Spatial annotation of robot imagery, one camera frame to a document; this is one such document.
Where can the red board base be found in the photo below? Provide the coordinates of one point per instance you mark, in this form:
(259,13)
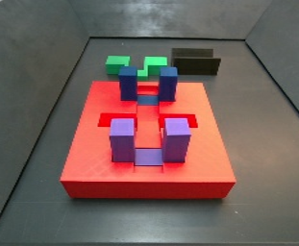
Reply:
(92,176)

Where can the purple U block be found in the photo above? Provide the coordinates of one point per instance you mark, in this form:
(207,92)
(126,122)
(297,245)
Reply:
(148,144)

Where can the dark blue U block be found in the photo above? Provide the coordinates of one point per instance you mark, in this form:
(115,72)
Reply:
(148,93)

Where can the green zigzag block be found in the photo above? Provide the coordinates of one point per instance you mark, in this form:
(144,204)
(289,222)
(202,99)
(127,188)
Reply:
(147,68)

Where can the black angle bracket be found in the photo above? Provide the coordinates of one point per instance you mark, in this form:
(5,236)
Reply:
(194,61)

